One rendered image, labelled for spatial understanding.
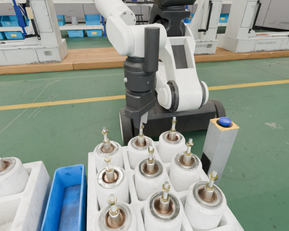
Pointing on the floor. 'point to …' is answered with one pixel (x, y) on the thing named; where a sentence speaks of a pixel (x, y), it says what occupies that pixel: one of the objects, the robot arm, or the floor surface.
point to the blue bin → (67, 200)
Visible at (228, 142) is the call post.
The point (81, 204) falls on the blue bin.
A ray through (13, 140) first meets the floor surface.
